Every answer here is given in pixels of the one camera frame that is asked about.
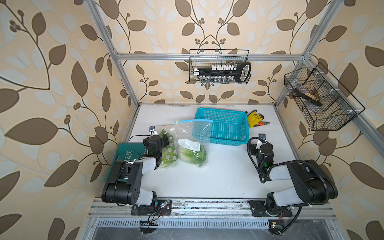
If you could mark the clear blue-zip zipper bag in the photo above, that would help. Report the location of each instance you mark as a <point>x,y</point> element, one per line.
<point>190,134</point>

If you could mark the small chinese cabbage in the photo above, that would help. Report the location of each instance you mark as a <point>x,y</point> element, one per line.
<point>197,158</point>

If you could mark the large chinese cabbage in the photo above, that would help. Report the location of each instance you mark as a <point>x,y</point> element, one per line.
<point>169,152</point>

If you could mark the pink dotted zipper bag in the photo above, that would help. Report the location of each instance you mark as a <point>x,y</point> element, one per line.
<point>170,129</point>

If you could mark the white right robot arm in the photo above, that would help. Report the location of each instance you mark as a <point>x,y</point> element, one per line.
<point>311,185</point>

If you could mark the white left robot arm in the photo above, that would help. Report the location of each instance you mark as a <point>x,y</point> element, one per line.
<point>137,195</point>

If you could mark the teal perforated plastic basket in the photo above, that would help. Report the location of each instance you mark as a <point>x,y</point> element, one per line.
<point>229,127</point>

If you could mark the yellow black work glove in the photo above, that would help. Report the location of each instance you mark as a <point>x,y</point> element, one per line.
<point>254,118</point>

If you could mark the black socket wrench set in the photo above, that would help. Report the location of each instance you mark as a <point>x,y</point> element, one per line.
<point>237,73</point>

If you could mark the dark tool in basket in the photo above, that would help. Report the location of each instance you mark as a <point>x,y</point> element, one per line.
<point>307,99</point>

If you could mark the black wire basket back wall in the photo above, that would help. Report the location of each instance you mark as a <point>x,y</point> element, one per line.
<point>207,57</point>

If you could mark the black wire basket wall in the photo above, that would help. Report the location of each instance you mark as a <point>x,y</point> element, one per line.
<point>207,57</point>
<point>339,107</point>

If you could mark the orange handled pliers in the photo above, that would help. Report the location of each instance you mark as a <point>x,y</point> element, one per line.
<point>262,123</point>

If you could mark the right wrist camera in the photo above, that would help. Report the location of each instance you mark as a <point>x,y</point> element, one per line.
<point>263,138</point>

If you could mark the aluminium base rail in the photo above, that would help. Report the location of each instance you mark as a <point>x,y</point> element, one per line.
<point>203,214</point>

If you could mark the black wire basket right wall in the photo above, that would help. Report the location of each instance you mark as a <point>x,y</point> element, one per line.
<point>339,107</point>

